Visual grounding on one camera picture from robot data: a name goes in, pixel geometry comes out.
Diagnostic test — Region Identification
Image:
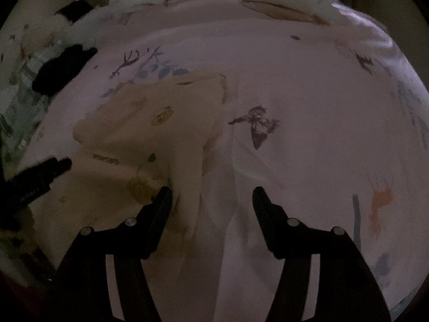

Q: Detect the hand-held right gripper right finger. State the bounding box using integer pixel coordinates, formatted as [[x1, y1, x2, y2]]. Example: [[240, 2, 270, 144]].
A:
[[252, 186, 392, 322]]

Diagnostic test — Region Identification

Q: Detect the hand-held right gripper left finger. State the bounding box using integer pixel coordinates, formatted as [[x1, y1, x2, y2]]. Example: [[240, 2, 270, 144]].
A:
[[40, 186, 173, 322]]

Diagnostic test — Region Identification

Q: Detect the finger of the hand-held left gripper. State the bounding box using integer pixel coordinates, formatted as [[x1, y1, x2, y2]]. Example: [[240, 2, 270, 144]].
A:
[[6, 157, 73, 206]]

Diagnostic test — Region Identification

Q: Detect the cream duck-print baby garment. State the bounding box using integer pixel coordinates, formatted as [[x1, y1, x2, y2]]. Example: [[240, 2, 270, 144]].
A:
[[28, 71, 228, 245]]

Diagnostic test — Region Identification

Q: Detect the green printed cloth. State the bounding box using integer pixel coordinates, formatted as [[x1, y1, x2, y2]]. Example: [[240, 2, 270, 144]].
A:
[[0, 38, 54, 178]]

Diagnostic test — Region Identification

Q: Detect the pink printed bed sheet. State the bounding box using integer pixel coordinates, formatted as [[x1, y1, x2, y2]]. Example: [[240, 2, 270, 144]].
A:
[[17, 0, 429, 322]]

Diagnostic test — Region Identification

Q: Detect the large black cloth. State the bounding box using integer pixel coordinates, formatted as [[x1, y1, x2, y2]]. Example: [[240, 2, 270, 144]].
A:
[[32, 44, 98, 95]]

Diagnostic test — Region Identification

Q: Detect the folded pink cloth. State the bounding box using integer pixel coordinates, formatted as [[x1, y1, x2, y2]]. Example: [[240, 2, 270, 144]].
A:
[[241, 0, 330, 26]]

